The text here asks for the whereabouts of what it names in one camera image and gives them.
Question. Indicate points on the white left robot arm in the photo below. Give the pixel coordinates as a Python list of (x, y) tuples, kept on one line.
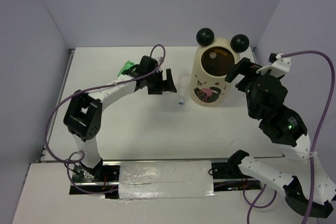
[(84, 113)]

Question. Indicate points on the green plastic bottle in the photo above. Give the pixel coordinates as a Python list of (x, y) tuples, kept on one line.
[(128, 70)]

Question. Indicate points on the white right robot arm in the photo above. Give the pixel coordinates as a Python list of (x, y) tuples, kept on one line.
[(309, 190)]

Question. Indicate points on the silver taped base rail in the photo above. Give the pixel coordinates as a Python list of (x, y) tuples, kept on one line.
[(162, 179)]

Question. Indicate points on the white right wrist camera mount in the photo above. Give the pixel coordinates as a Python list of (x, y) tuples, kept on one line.
[(278, 67)]

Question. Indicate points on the cream bin with black ears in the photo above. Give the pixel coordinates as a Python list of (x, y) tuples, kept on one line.
[(208, 87)]

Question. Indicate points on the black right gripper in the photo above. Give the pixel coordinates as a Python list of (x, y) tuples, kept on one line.
[(242, 66)]

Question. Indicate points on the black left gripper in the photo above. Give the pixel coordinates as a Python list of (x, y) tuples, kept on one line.
[(165, 86)]

